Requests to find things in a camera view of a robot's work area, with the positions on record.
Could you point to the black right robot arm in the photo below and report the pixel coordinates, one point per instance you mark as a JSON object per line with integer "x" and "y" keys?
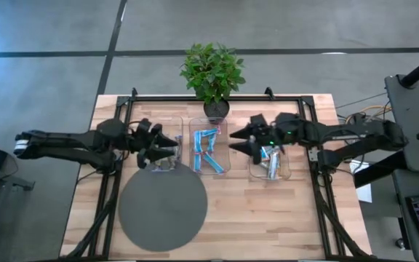
{"x": 358, "y": 132}

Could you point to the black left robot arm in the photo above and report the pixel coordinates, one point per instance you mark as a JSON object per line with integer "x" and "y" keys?
{"x": 60, "y": 145}

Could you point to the green leafy plant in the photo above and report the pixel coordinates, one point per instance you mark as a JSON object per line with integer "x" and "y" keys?
{"x": 212, "y": 71}

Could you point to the clear plastic bin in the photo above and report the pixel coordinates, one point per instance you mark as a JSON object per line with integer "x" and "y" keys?
{"x": 169, "y": 123}
{"x": 284, "y": 171}
{"x": 227, "y": 160}

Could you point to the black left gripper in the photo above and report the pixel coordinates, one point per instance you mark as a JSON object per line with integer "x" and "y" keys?
{"x": 147, "y": 142}

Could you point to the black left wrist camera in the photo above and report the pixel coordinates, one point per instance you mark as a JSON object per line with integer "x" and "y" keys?
{"x": 144, "y": 125}

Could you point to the blue granola bar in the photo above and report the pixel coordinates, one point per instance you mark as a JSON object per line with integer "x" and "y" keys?
{"x": 213, "y": 162}
{"x": 197, "y": 153}
{"x": 213, "y": 142}
{"x": 209, "y": 131}

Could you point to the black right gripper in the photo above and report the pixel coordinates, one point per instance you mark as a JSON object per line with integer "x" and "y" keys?
{"x": 286, "y": 131}

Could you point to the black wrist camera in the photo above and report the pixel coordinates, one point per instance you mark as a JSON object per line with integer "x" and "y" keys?
{"x": 259, "y": 120}
{"x": 144, "y": 125}

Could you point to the grey round mat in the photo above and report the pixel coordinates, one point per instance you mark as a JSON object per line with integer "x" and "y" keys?
{"x": 162, "y": 211}

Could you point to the black power adapter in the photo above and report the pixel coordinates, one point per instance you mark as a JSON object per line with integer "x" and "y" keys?
{"x": 358, "y": 117}

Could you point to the grey side desk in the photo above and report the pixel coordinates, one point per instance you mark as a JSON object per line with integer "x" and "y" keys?
{"x": 409, "y": 120}

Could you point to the round plant pot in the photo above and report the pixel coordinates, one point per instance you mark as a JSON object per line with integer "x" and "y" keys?
{"x": 216, "y": 109}

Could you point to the purple granola bar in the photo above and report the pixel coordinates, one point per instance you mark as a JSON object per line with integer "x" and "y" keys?
{"x": 166, "y": 166}
{"x": 179, "y": 139}

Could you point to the black caster wheel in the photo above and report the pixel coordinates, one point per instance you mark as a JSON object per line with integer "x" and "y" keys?
{"x": 399, "y": 243}

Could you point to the white paper sheet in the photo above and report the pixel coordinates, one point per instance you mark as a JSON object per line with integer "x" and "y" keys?
{"x": 364, "y": 193}

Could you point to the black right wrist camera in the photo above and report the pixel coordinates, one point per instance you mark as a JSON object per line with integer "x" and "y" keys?
{"x": 259, "y": 120}

